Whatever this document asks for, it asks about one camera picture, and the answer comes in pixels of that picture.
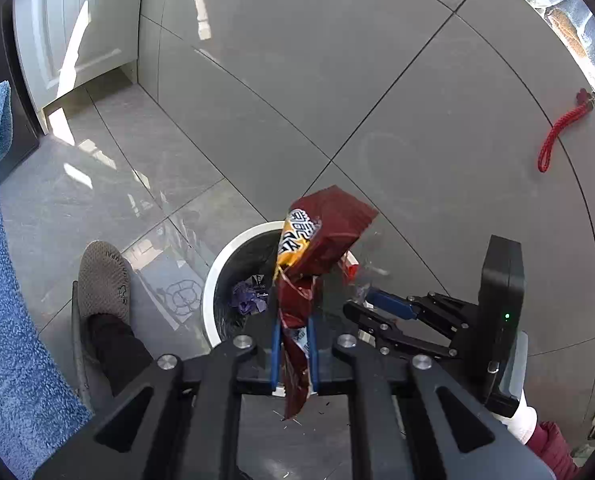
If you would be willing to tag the white trash bin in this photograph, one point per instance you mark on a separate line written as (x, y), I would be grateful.
(216, 280)

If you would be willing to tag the purple foil wrapper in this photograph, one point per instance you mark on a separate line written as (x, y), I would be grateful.
(247, 297)

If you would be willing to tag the person's dark trouser leg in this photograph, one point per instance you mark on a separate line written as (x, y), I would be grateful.
(120, 350)

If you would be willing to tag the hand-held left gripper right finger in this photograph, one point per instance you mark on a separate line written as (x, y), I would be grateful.
(377, 390)

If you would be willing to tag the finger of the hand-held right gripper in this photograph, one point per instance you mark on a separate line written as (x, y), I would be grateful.
(392, 302)
(387, 337)

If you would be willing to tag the clear red plastic wrapper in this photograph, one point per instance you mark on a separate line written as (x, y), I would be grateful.
(348, 269)

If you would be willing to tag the grey slipper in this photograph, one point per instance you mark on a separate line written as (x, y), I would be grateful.
(104, 275)

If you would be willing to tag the dark red snack bag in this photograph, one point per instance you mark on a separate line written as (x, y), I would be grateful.
(327, 230)

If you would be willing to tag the white cabinet door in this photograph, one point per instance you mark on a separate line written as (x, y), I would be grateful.
(87, 25)

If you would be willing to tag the grey washing machine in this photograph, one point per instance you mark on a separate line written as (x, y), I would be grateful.
(22, 125)

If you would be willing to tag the blue terry towel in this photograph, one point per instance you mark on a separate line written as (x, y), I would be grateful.
(7, 310)

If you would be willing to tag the person's right forearm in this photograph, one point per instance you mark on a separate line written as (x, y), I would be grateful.
(552, 450)

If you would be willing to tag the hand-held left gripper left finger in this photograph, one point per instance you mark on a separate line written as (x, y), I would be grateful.
(192, 390)

